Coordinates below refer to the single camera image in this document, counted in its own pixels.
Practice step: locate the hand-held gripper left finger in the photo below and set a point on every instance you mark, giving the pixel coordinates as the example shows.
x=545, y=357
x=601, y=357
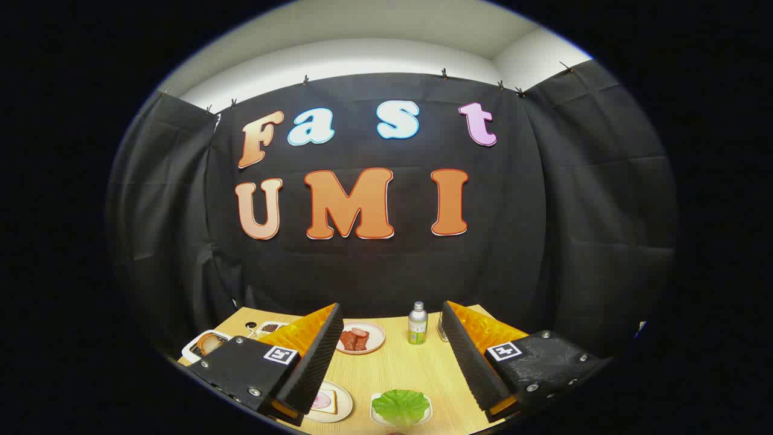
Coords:
x=314, y=356

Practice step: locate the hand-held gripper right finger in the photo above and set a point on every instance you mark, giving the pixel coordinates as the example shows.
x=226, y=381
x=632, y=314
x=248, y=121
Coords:
x=468, y=356

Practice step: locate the green lettuce leaf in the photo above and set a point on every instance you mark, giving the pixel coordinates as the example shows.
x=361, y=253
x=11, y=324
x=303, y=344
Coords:
x=400, y=405

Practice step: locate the browned toast slice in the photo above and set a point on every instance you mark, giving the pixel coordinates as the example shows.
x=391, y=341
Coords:
x=209, y=344

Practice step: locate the brown braised meat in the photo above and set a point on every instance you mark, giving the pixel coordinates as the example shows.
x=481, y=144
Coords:
x=350, y=343

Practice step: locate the pink ham slice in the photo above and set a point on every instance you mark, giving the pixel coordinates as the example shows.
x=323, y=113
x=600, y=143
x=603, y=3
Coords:
x=322, y=400

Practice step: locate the red sausage slice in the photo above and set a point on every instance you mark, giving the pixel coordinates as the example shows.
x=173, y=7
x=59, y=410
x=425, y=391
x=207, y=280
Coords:
x=360, y=333

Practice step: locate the white divided bean dish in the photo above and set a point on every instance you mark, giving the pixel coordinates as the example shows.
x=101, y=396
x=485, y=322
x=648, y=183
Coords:
x=269, y=328

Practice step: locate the white bread slice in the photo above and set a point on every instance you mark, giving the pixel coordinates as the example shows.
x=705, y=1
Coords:
x=334, y=408

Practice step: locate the round white plate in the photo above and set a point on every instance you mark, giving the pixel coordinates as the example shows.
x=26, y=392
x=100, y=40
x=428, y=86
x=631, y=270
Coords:
x=345, y=402

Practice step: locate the silver bottle green label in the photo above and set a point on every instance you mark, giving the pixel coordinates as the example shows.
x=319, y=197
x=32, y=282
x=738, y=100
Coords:
x=418, y=326

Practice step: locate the pink plate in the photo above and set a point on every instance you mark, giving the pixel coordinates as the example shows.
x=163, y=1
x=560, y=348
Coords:
x=378, y=338

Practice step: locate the rounded square white plate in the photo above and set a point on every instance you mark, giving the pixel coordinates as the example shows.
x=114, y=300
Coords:
x=374, y=414

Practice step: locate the white toaster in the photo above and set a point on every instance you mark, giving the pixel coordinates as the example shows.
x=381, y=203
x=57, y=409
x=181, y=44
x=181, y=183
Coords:
x=192, y=351

